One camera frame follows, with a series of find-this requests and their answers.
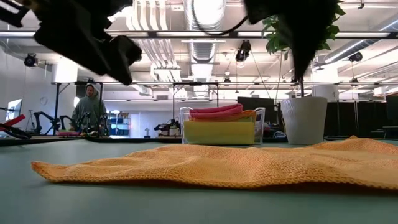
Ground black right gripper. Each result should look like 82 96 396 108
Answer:
244 0 340 80

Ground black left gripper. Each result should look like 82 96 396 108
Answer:
34 0 143 86

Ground orange microfiber towel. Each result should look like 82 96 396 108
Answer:
30 134 398 191
193 109 258 123

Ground pink microfiber towel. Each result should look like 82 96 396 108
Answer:
189 103 244 119

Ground yellow microfiber towel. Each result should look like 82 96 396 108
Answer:
183 120 256 146

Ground green leafy plant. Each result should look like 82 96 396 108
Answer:
262 2 346 98

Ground person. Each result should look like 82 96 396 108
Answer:
70 83 108 131

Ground white ribbed plant pot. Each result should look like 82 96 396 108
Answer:
280 96 328 146

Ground black computer monitor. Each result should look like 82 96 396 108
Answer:
237 96 276 125

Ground black partition panels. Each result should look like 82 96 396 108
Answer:
323 101 387 138

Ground blue storage shelf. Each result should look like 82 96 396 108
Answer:
108 116 131 137

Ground tilted computer screen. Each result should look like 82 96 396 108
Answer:
6 98 24 121

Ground clear plastic bin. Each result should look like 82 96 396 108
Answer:
179 106 267 146

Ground red flat bar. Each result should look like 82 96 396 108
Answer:
0 114 27 129

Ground green table mat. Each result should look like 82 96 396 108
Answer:
0 139 398 224

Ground black ceiling-mounted camera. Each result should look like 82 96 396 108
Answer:
234 40 252 63
348 51 364 63
24 52 39 68

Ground black metal rig frame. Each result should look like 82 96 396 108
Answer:
51 80 104 134
172 81 220 125

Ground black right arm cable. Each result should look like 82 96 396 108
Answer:
191 0 249 37

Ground black overhead frame bar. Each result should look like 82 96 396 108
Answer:
0 30 398 39

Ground silver ventilation duct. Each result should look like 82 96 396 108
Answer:
183 0 227 98

